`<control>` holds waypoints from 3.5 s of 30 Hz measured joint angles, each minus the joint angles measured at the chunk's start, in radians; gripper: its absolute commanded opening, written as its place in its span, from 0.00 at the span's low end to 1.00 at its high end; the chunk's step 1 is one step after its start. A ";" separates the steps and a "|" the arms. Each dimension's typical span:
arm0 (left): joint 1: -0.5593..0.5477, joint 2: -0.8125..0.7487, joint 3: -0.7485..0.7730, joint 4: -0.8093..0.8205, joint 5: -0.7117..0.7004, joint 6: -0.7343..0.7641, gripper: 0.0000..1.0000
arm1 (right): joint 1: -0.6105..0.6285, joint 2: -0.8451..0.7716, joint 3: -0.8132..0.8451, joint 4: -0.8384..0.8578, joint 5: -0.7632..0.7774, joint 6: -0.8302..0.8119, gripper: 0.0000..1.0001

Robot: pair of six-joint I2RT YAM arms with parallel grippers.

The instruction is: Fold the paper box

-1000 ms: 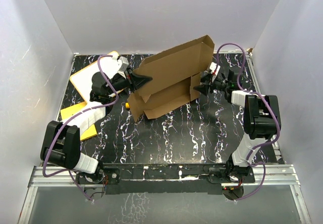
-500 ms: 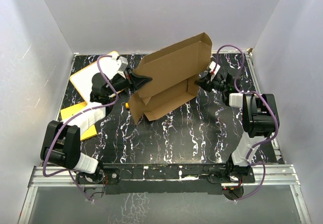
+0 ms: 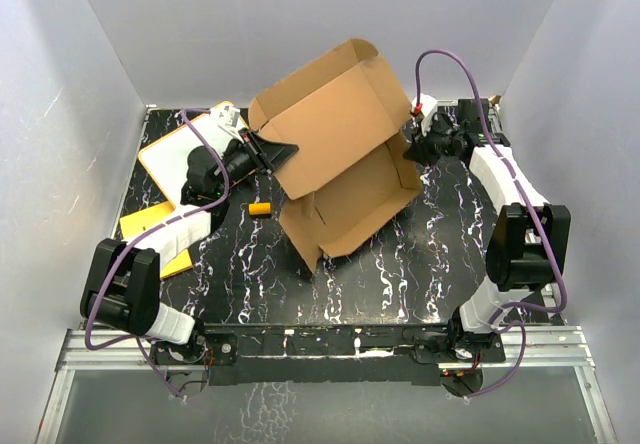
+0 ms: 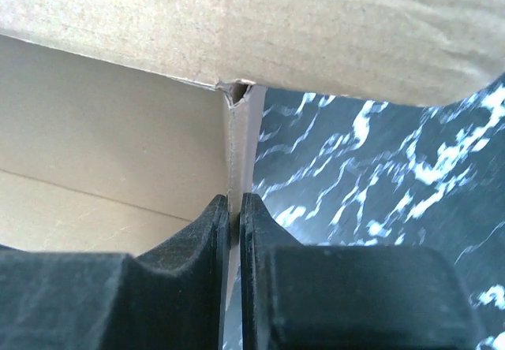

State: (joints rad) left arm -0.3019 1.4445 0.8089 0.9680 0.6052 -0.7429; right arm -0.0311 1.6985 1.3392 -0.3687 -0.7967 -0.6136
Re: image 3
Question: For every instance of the brown cardboard box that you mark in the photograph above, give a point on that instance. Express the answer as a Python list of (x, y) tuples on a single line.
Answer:
[(345, 111)]

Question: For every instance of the whiteboard with orange frame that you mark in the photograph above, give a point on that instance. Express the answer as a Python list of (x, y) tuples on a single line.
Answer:
[(165, 160)]

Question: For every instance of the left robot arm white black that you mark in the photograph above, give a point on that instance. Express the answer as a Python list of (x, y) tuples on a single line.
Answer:
[(122, 287)]

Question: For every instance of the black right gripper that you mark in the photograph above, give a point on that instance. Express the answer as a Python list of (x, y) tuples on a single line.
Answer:
[(421, 153)]

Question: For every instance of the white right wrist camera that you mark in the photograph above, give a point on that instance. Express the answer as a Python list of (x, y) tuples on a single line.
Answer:
[(423, 109)]

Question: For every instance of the small yellow cylinder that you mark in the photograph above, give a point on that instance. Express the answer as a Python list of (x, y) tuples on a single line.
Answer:
[(260, 208)]

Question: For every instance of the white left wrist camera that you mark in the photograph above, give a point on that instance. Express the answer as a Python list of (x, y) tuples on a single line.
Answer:
[(228, 125)]

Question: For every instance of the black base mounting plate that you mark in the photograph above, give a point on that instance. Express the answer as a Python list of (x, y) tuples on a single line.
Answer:
[(338, 353)]

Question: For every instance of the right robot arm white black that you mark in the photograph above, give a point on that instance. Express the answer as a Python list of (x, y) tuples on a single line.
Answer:
[(527, 248)]

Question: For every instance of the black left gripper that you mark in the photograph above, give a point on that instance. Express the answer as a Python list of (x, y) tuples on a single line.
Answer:
[(267, 156)]

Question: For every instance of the aluminium rail frame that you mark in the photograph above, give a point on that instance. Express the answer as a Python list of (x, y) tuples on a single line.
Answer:
[(113, 396)]

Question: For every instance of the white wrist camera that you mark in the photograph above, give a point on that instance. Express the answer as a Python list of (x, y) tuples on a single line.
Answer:
[(423, 109), (228, 125)]

